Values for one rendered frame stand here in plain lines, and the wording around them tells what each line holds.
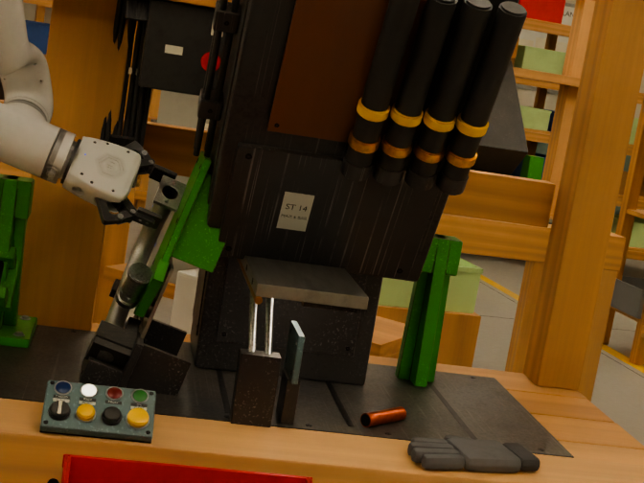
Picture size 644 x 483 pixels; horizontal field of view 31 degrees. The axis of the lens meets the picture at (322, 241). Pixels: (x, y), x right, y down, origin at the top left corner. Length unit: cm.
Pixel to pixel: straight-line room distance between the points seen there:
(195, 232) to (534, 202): 83
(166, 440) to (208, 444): 6
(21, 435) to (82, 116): 71
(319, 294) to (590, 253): 83
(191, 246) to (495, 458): 55
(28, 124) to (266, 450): 62
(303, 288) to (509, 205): 81
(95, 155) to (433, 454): 69
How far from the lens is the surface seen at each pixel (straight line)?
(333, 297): 161
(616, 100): 229
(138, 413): 160
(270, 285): 160
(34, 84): 188
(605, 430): 214
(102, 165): 182
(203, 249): 177
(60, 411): 159
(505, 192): 232
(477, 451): 172
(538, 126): 975
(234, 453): 161
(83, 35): 210
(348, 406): 190
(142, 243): 190
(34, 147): 181
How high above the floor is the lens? 145
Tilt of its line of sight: 9 degrees down
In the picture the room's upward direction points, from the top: 9 degrees clockwise
